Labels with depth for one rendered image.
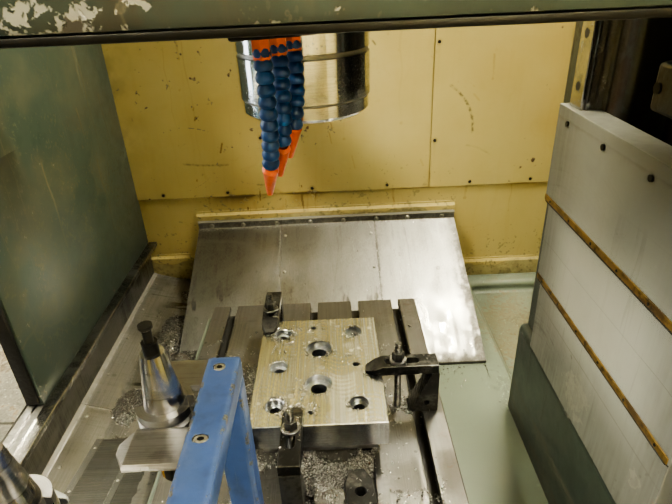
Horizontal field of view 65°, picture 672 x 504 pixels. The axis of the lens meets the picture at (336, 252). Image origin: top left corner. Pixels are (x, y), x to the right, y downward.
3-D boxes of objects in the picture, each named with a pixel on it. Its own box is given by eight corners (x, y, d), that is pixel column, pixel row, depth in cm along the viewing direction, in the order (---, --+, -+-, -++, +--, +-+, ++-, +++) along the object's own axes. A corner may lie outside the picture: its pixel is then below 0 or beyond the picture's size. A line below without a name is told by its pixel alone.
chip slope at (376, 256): (160, 421, 137) (137, 341, 125) (209, 285, 196) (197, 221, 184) (503, 406, 137) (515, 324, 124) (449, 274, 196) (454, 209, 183)
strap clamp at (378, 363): (366, 413, 99) (365, 350, 92) (365, 401, 102) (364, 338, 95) (437, 410, 99) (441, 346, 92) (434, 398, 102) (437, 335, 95)
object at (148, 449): (109, 475, 52) (107, 469, 52) (127, 433, 57) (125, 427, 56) (181, 471, 52) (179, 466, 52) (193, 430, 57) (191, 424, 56)
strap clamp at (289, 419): (283, 517, 81) (273, 448, 74) (288, 448, 92) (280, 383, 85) (305, 516, 81) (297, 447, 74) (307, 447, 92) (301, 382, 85)
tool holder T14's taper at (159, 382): (178, 415, 56) (165, 366, 53) (137, 415, 56) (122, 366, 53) (189, 386, 60) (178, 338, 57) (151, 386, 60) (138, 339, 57)
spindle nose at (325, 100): (368, 123, 59) (367, 6, 54) (229, 126, 61) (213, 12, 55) (371, 93, 73) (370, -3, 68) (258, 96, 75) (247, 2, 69)
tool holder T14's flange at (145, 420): (187, 439, 57) (183, 422, 55) (131, 439, 57) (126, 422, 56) (202, 396, 62) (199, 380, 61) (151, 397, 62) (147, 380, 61)
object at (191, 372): (143, 395, 62) (142, 389, 61) (156, 365, 66) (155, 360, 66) (203, 392, 62) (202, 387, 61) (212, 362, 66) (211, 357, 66)
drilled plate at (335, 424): (250, 450, 88) (246, 428, 85) (266, 341, 113) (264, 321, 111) (389, 444, 87) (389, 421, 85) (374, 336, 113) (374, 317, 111)
